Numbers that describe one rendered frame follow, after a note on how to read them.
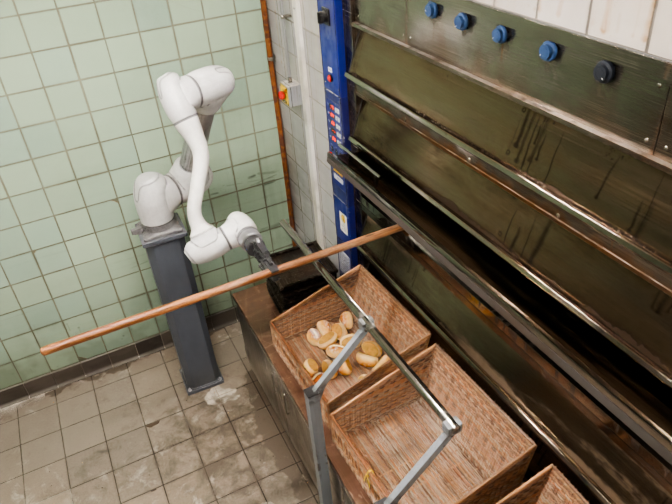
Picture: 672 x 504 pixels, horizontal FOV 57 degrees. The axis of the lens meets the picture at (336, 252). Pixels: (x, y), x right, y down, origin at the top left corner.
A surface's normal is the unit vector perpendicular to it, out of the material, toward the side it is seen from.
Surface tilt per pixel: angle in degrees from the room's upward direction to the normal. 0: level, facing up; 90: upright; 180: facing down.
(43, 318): 90
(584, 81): 90
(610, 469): 70
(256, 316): 0
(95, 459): 0
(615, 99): 90
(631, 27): 90
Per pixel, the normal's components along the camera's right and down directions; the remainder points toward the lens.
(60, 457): -0.07, -0.81
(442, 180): -0.86, 0.01
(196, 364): 0.42, 0.50
